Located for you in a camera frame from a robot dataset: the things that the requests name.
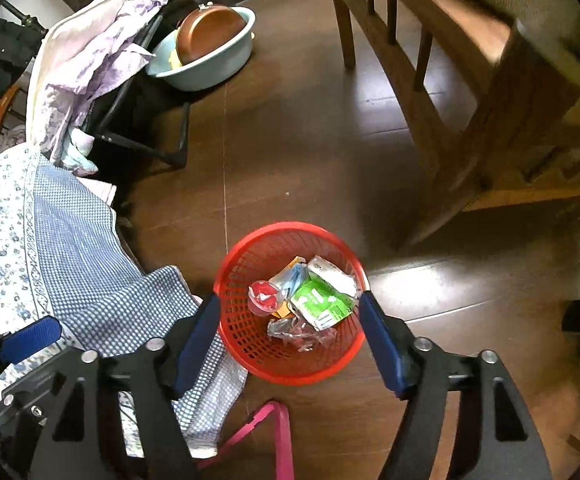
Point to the yellow plastic object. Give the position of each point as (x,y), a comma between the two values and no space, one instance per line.
(173,57)

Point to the copper frying pan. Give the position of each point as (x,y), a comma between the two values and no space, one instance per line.
(210,35)

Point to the light blue plastic basin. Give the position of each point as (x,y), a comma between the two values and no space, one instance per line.
(210,72)

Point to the purple floral cloth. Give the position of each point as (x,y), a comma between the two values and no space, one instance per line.
(115,45)

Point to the red jelly cup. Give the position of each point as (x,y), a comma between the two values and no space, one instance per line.
(265,295)

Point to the clear plastic bag red print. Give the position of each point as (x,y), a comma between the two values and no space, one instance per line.
(295,332)

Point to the blue checkered sheet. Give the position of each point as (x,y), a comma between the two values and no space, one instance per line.
(80,250)

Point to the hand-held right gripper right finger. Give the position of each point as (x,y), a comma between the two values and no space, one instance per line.
(384,350)

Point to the black jacket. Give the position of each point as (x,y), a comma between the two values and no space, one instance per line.
(0,60)

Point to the green tea carton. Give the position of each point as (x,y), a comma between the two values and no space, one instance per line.
(320,302)

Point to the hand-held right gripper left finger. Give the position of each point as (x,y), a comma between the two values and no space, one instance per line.
(197,340)

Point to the wooden bench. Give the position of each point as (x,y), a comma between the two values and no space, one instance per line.
(469,35)

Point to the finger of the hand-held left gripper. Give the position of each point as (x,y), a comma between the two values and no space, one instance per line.
(25,395)
(30,337)

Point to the blue face mask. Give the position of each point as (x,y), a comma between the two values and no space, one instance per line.
(292,280)

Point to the red plastic mesh basket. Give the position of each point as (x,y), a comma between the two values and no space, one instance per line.
(295,370)

